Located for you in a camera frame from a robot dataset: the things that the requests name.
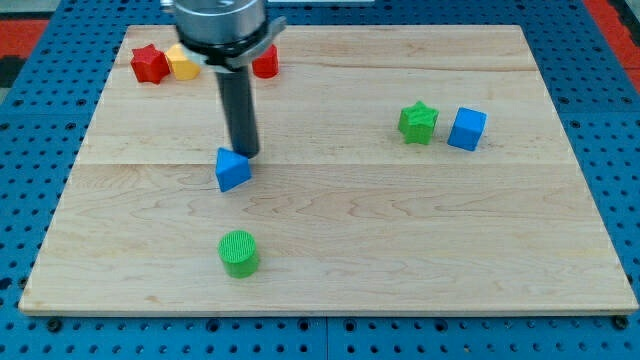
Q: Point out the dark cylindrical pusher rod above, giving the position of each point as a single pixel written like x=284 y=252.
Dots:
x=237 y=101

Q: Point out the blue triangle block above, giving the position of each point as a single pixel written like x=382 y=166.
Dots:
x=231 y=170

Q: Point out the red cylinder block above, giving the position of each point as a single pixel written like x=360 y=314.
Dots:
x=266 y=65

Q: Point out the yellow pentagon block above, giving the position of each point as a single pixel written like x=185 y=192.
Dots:
x=180 y=65

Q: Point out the red star block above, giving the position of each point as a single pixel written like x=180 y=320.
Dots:
x=149 y=64

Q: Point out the green cylinder block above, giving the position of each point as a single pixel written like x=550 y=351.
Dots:
x=238 y=253

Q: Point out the wooden board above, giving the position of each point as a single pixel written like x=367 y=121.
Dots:
x=347 y=218

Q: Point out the green star block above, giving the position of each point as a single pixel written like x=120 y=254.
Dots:
x=417 y=123

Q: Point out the blue cube block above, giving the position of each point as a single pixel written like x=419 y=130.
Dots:
x=467 y=129

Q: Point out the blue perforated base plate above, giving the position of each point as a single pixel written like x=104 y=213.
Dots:
x=45 y=115

